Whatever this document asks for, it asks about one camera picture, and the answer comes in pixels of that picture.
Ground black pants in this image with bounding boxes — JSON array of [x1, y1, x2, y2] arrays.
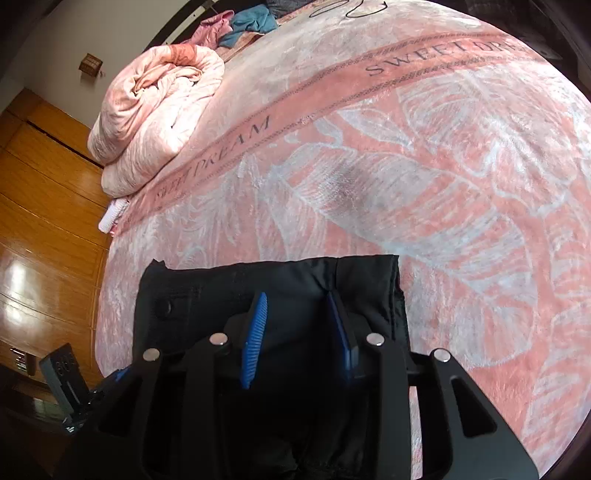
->
[[55, 254, 412, 480]]

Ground white pink knitted cloth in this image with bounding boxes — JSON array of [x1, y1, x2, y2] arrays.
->
[[98, 197, 129, 234]]

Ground wooden wardrobe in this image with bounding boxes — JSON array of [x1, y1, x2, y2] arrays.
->
[[1, 89, 110, 384]]

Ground pink floral bed blanket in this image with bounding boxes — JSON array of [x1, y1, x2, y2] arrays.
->
[[95, 1, 590, 472]]

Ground pink folded comforter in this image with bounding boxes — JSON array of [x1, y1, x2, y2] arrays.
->
[[87, 44, 225, 198]]

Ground pink crumpled garment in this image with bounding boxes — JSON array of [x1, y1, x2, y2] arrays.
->
[[183, 10, 235, 50]]

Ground blue crumpled cloth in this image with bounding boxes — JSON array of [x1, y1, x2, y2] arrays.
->
[[218, 4, 278, 48]]

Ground black bed headboard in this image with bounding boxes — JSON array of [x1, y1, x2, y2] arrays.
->
[[144, 0, 217, 50]]

